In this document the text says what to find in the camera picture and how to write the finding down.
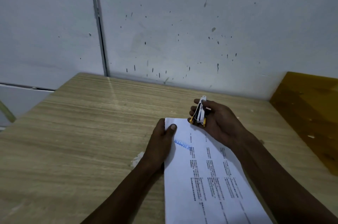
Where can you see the person's left hand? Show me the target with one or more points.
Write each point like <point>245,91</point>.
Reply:
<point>158,147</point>

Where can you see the person's right hand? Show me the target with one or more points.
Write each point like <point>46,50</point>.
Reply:
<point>224,123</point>

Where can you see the person's left thumb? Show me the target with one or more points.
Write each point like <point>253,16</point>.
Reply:
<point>170,134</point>

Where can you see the person's right thumb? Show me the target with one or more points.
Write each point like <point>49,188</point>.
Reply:
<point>211,105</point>

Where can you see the white and yellow stapler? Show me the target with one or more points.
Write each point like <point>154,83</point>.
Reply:
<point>200,111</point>

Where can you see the white printed paper sheet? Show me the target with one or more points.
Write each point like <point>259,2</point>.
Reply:
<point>208,179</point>

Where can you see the person's right forearm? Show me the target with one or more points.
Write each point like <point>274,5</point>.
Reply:
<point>280,181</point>

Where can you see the person's left forearm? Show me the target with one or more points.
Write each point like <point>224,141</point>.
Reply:
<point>121,194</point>

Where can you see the yellow wooden board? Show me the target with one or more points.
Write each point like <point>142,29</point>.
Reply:
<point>309,115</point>

